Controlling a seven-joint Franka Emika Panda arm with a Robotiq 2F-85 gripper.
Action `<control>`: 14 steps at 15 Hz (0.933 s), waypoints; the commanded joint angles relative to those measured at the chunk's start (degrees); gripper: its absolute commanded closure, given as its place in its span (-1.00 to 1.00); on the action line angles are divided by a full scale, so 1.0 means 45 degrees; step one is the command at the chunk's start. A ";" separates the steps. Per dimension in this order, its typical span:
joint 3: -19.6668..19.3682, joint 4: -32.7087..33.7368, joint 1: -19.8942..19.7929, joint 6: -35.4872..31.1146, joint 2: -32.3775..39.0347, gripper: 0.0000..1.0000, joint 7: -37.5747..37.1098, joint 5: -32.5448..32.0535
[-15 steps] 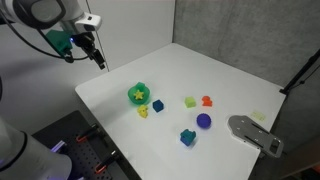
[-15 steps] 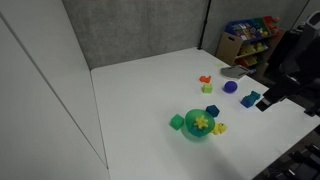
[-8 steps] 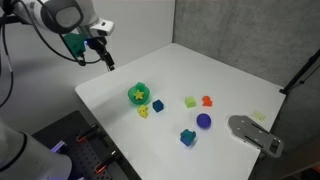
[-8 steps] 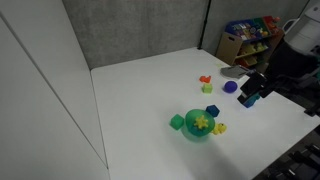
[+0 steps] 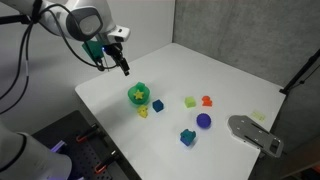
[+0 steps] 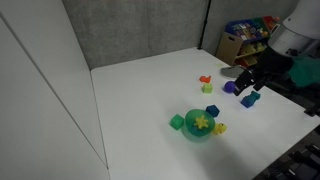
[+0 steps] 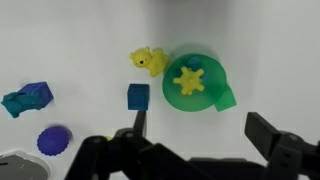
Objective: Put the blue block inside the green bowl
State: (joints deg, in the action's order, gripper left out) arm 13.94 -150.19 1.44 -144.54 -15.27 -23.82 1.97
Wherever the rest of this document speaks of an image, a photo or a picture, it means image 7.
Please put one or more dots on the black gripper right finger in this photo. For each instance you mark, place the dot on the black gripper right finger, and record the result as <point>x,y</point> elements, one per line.
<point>286,150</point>

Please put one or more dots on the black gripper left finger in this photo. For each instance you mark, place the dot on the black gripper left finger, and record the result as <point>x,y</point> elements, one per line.
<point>133,150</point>

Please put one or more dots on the dark blue block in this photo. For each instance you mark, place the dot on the dark blue block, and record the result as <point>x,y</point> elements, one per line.
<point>138,96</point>

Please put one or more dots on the green translucent bowl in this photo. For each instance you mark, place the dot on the green translucent bowl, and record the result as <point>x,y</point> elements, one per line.
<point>213,90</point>

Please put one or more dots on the teal blue toy block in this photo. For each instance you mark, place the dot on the teal blue toy block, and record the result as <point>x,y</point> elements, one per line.
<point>26,98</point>

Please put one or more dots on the purple bumpy ball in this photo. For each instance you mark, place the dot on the purple bumpy ball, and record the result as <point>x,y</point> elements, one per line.
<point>53,140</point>

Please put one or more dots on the yellow gear toy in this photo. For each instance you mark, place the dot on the yellow gear toy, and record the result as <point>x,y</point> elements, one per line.
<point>189,80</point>

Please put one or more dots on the yellow bear toy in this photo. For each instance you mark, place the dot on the yellow bear toy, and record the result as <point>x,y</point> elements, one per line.
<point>151,61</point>

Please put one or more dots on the small light blue toy piece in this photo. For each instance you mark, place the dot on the small light blue toy piece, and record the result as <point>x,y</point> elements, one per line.
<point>194,62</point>

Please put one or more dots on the grey metal plate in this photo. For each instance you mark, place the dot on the grey metal plate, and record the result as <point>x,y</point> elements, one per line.
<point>20,166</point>

